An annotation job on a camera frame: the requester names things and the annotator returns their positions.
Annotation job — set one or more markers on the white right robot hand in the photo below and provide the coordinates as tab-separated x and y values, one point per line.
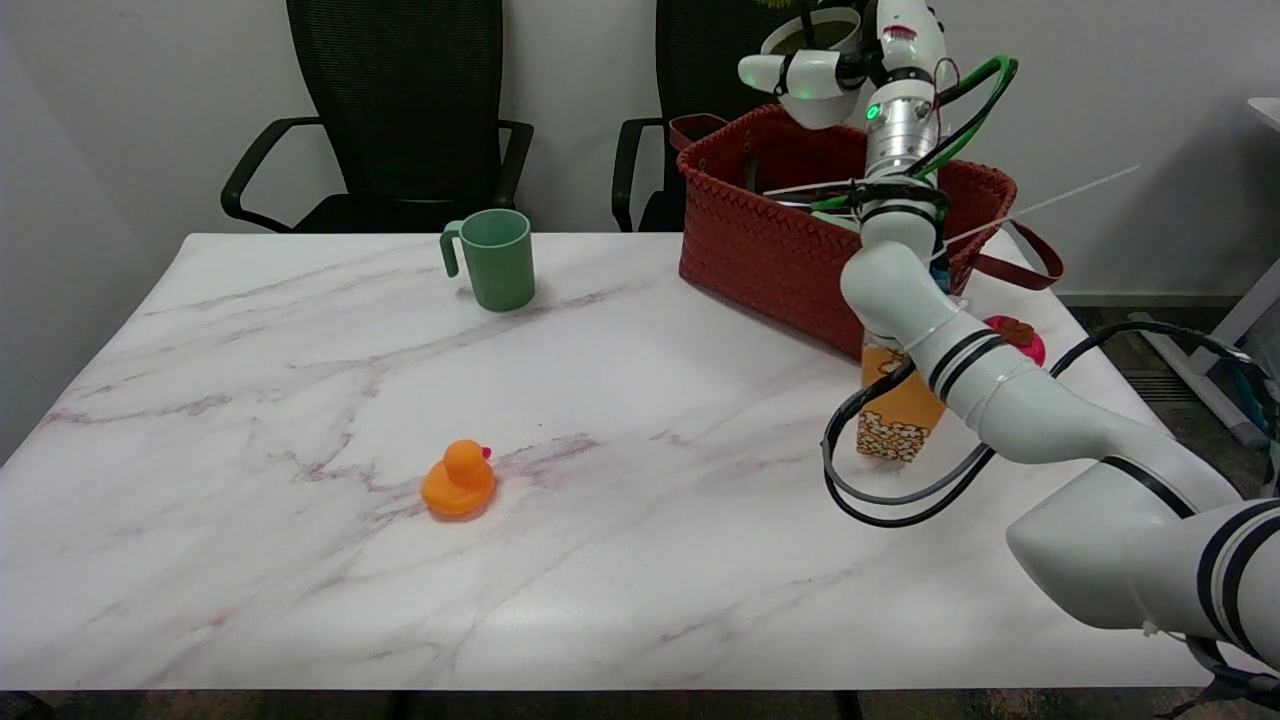
905	40

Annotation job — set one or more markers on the green ball plant white pot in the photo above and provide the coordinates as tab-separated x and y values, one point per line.
825	30

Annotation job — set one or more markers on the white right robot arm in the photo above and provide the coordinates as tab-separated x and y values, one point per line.
1050	420

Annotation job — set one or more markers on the red woven basket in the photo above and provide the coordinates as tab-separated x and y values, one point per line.
770	240

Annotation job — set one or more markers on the black mesh office chair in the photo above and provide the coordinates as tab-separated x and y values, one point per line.
710	60
400	100

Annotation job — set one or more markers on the pink round toy fruit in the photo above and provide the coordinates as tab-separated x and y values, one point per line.
1030	345

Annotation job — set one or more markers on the orange popcorn box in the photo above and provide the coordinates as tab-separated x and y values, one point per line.
905	410

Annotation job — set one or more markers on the green plastic mug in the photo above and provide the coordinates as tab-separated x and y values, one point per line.
497	260

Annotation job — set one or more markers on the orange rubber duck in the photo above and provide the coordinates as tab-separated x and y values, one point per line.
458	485

